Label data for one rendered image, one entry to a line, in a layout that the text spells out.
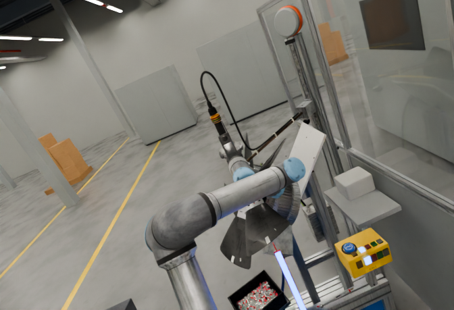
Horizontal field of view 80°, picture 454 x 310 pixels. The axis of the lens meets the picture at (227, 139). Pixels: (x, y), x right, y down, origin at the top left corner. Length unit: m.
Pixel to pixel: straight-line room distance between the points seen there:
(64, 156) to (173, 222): 8.58
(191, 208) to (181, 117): 7.80
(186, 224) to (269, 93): 6.23
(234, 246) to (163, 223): 0.83
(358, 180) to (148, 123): 7.54
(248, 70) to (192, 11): 7.17
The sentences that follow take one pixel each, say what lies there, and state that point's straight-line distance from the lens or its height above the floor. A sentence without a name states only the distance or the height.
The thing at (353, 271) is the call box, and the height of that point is 1.02.
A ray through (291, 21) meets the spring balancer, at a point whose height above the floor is 1.88.
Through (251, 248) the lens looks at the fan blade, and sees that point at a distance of 1.21.
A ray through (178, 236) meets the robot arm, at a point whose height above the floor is 1.56.
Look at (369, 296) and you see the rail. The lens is 1.35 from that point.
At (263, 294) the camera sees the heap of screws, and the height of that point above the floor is 0.84.
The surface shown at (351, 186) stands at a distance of 1.67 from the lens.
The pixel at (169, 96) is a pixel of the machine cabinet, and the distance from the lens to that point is 8.35.
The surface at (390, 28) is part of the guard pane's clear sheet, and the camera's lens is 1.22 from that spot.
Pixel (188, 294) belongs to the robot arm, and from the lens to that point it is 0.80.
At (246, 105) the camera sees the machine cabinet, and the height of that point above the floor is 0.35.
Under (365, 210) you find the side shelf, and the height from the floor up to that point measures 0.86.
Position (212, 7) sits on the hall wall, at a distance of 13.33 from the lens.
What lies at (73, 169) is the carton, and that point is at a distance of 9.22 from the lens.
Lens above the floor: 1.92
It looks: 19 degrees down
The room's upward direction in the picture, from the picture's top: 24 degrees counter-clockwise
